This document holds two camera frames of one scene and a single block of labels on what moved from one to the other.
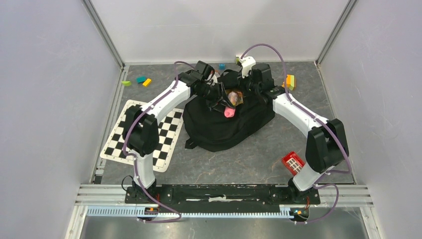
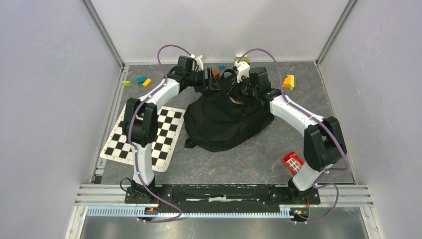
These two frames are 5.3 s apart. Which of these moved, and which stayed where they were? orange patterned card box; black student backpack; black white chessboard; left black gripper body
Moved: left black gripper body
Stayed: black student backpack; black white chessboard; orange patterned card box
